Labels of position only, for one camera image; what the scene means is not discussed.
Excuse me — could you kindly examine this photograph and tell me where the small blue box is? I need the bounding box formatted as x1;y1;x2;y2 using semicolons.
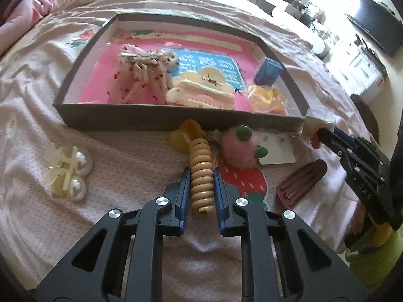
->
253;57;283;86

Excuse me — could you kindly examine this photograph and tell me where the white dresser with drawers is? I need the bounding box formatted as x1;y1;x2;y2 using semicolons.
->
256;0;388;98

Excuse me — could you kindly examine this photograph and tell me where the large cream cloud hair claw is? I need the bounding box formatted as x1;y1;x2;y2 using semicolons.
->
165;66;235;110

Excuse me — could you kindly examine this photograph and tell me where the yellow accessory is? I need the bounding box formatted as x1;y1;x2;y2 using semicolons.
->
247;85;287;115

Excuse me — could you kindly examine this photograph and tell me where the tan spiral hair tie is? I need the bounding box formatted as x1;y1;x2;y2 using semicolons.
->
169;119;217;218

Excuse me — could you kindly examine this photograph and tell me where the pink fuzzy strawberry hair clip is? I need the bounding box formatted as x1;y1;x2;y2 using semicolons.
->
220;125;268;169

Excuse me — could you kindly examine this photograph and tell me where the dark red hair clip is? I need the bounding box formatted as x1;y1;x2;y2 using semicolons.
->
276;160;328;209

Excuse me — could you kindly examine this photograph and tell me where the shallow cardboard tray pink bottom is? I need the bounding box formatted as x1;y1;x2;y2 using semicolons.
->
54;13;309;132

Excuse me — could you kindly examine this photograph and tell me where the pink bed cover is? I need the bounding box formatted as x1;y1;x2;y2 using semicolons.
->
1;0;371;301

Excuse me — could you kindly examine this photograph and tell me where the cream flower pearl hair claw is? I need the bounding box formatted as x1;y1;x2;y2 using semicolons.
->
41;144;94;201

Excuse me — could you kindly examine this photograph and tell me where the person's right hand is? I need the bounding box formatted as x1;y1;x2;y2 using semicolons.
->
350;200;372;236

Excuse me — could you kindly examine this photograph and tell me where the black wall television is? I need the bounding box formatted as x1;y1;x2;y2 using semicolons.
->
346;0;402;57

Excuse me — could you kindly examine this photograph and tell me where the earrings card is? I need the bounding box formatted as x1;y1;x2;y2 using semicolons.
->
259;132;296;165

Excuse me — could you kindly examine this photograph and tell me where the polka dot bow hair accessory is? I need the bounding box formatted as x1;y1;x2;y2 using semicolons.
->
107;44;179;104

